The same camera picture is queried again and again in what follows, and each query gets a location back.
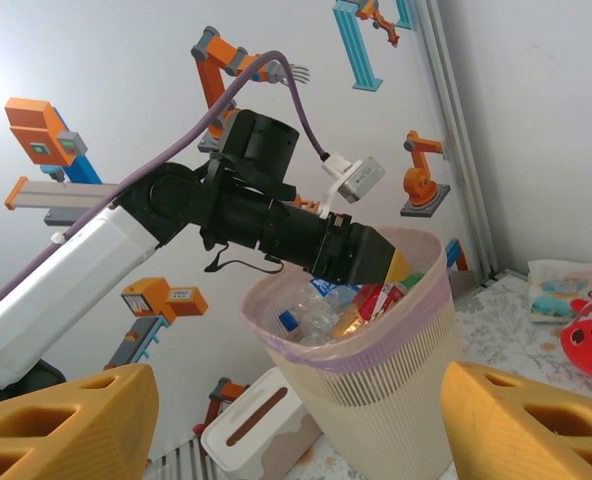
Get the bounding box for clear crushed bottle blue cap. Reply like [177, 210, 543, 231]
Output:
[278, 289, 357, 346]

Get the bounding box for red label tea bottle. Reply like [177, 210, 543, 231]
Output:
[353, 279, 407, 321]

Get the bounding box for pink plastic basket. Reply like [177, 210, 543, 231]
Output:
[240, 225, 471, 480]

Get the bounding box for white printed tissue pack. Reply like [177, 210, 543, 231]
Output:
[527, 258, 592, 325]

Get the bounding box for blue label water bottle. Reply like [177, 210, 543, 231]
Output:
[308, 277, 362, 301]

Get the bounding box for small blue wall sticker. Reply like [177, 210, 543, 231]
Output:
[444, 237, 471, 272]

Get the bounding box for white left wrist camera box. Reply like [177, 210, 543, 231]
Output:
[322, 153, 388, 205]

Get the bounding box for white tissue box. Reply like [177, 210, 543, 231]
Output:
[199, 367, 323, 474]

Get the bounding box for aluminium frame post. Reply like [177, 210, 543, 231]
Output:
[418, 0, 501, 289]

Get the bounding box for grey conveyor wall sticker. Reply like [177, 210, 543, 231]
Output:
[3, 174, 122, 227]

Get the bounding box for orange box machine sticker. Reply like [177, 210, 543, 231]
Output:
[103, 276, 211, 372]

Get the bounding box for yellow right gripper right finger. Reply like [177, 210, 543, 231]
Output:
[440, 360, 592, 480]

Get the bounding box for red fish plush toy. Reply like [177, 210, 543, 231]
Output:
[559, 272, 592, 386]

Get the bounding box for orange machine blue stand sticker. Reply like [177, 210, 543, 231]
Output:
[3, 97, 105, 187]

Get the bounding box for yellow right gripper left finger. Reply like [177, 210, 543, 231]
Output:
[0, 363, 160, 480]

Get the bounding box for orange claw robot sticker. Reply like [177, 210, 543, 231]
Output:
[190, 27, 313, 154]

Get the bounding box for blue pillar wall sticker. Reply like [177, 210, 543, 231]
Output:
[332, 0, 416, 92]

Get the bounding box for floral tablecloth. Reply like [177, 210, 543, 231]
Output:
[145, 272, 592, 480]

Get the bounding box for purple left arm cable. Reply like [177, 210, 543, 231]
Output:
[0, 49, 338, 321]

